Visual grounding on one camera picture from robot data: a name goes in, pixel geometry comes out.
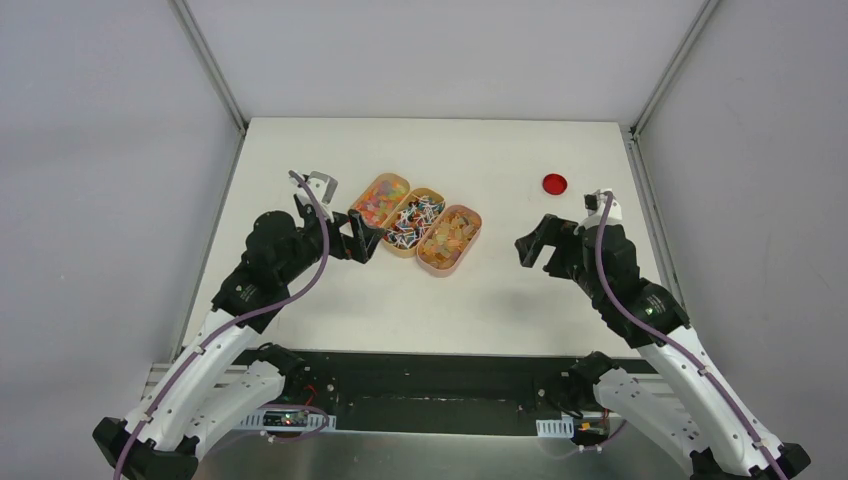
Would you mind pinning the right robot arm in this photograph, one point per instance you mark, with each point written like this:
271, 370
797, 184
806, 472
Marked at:
713, 435

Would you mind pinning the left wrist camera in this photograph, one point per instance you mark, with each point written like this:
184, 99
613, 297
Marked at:
323, 186

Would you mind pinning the tray of lollipop candies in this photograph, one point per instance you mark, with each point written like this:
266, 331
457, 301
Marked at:
414, 217

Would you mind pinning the tray of popsicle candies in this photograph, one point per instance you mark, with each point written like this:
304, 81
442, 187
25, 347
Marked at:
448, 240

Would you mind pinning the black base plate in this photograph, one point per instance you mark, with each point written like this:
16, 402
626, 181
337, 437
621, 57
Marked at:
429, 393

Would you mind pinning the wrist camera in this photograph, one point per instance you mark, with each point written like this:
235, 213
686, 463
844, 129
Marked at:
599, 202
323, 186

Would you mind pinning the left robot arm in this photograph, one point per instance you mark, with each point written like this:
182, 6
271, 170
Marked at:
181, 419

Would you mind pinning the tray of gummy candies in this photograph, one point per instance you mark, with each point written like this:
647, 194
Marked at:
380, 200

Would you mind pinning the red jar lid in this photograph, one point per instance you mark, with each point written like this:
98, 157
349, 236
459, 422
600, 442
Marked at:
554, 184

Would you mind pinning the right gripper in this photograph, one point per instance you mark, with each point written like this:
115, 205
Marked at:
553, 231

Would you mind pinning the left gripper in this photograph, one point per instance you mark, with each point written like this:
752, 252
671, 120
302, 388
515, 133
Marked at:
341, 235

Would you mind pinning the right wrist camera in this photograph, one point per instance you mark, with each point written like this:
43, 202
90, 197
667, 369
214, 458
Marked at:
599, 202

